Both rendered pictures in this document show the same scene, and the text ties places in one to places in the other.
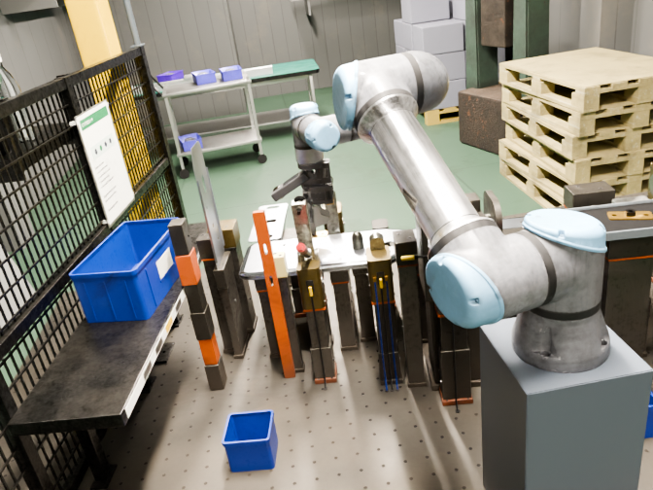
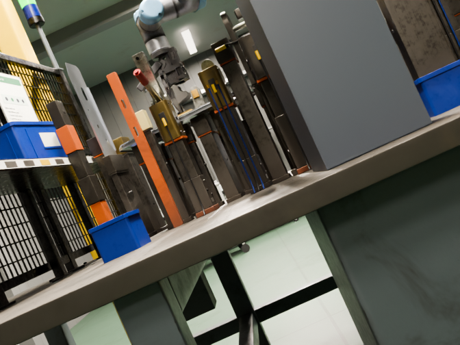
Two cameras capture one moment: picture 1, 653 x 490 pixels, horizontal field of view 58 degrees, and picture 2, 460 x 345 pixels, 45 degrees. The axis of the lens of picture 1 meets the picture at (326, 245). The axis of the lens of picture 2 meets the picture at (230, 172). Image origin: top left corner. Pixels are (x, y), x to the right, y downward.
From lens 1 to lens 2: 102 cm
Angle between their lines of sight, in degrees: 27
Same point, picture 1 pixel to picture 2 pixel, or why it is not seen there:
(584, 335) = not seen: outside the picture
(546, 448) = (278, 15)
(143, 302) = (22, 149)
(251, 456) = (116, 238)
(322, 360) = (194, 188)
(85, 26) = (11, 52)
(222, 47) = not seen: hidden behind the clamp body
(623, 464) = (363, 18)
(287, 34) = not seen: hidden behind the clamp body
